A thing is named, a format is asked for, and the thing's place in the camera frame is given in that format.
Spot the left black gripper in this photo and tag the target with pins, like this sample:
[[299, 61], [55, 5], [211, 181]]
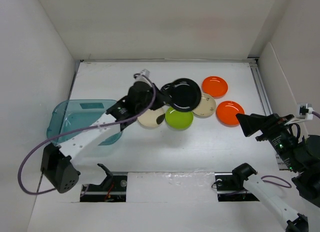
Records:
[[161, 99]]

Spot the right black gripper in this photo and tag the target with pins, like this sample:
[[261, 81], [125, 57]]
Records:
[[268, 123]]

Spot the black plate with rim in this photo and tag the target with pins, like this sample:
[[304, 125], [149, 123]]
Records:
[[185, 94]]

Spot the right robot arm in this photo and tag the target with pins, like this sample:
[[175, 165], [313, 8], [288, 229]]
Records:
[[307, 184]]

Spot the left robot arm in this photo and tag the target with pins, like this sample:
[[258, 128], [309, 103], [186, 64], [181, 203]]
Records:
[[59, 162]]

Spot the teal plastic bin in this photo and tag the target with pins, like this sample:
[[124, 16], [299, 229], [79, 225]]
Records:
[[73, 114]]

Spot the orange plate lower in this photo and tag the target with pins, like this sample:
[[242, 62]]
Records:
[[226, 112]]

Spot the orange plate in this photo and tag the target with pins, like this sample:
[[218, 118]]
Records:
[[215, 86], [226, 112]]

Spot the green plate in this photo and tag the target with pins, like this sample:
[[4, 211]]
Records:
[[178, 120]]

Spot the beige plate with black patch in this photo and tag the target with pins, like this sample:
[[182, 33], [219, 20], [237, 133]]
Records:
[[152, 118]]

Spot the beige plate with flowers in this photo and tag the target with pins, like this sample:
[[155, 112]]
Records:
[[206, 107]]

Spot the orange plate upper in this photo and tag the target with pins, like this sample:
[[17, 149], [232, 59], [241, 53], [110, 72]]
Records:
[[215, 86]]

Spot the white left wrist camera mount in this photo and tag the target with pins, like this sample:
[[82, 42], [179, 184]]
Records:
[[143, 75]]

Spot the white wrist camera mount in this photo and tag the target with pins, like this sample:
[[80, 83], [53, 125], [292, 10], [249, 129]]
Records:
[[304, 113], [143, 75]]

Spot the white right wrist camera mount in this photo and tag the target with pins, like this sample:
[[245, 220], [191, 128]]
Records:
[[304, 113]]

